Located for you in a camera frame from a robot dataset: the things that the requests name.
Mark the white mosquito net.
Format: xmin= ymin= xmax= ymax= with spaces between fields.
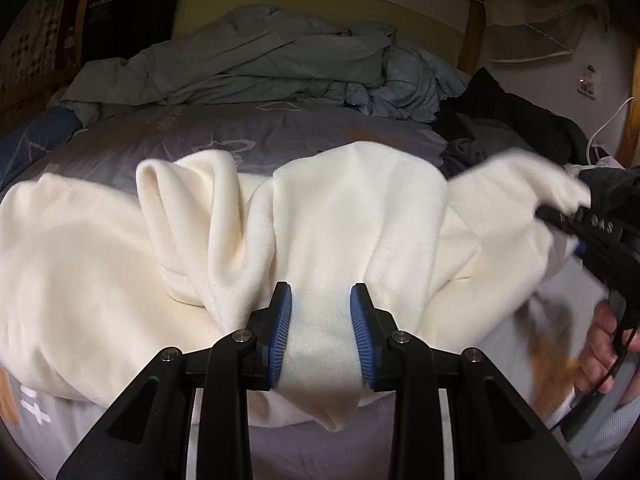
xmin=470 ymin=0 xmax=616 ymax=63

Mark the white wall outlet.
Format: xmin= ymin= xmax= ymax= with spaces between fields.
xmin=575 ymin=64 xmax=603 ymax=97

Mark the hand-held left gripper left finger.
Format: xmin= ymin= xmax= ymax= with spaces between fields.
xmin=56 ymin=281 xmax=293 ymax=480

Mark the white cloth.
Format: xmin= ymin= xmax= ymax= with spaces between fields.
xmin=567 ymin=155 xmax=626 ymax=176

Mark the grey drawstring jacket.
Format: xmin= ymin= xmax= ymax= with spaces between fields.
xmin=442 ymin=112 xmax=526 ymax=178

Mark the blue pillow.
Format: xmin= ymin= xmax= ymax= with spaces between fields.
xmin=0 ymin=107 xmax=83 ymax=186

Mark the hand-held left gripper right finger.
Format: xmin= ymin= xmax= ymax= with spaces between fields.
xmin=350 ymin=282 xmax=583 ymax=480

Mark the yellow-green headboard panel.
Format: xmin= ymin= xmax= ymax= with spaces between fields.
xmin=175 ymin=0 xmax=476 ymax=66

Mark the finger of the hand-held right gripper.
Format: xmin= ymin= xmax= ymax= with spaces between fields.
xmin=535 ymin=204 xmax=589 ymax=250

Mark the cream printed hoodie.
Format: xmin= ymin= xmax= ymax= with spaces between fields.
xmin=0 ymin=141 xmax=593 ymax=433

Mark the person's right hand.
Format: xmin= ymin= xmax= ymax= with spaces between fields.
xmin=574 ymin=301 xmax=631 ymax=397

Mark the grey-green crumpled duvet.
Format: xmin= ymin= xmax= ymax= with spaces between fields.
xmin=60 ymin=4 xmax=471 ymax=123

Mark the white cable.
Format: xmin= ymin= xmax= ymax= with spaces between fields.
xmin=587 ymin=96 xmax=640 ymax=158

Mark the black garment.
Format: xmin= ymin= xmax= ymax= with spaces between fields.
xmin=435 ymin=67 xmax=596 ymax=166

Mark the person's right forearm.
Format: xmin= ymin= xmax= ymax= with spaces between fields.
xmin=570 ymin=395 xmax=640 ymax=467

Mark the grey printed bed sheet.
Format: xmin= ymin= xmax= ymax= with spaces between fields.
xmin=0 ymin=100 xmax=621 ymax=480

